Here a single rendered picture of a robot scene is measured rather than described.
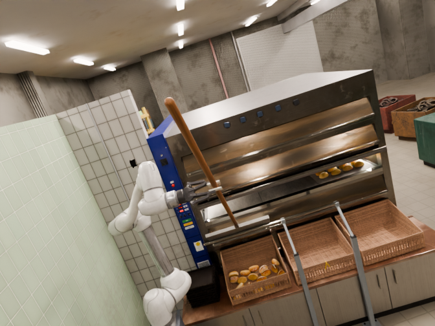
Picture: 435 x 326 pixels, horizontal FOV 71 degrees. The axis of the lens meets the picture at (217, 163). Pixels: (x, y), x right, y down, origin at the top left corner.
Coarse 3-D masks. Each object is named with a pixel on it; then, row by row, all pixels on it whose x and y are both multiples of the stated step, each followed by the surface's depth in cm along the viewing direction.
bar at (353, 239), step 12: (336, 204) 259; (288, 216) 263; (252, 228) 263; (348, 228) 249; (216, 240) 264; (300, 264) 248; (360, 264) 250; (300, 276) 251; (360, 276) 254; (312, 312) 261; (372, 312) 264; (372, 324) 267
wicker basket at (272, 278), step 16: (256, 240) 304; (272, 240) 304; (224, 256) 305; (240, 256) 305; (256, 256) 305; (272, 256) 304; (224, 272) 282; (256, 272) 298; (272, 272) 291; (240, 288) 264; (256, 288) 265; (272, 288) 266
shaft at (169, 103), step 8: (168, 104) 89; (176, 112) 93; (176, 120) 97; (184, 128) 102; (184, 136) 107; (192, 136) 110; (192, 144) 113; (192, 152) 119; (200, 152) 122; (200, 160) 126; (208, 168) 137; (208, 176) 142; (216, 184) 156; (216, 192) 165; (224, 200) 181; (232, 216) 217
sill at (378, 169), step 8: (376, 168) 294; (352, 176) 295; (360, 176) 294; (320, 184) 300; (328, 184) 295; (336, 184) 296; (296, 192) 300; (304, 192) 296; (312, 192) 297; (272, 200) 301; (280, 200) 297; (288, 200) 298; (248, 208) 300; (256, 208) 299; (224, 216) 301; (208, 224) 301
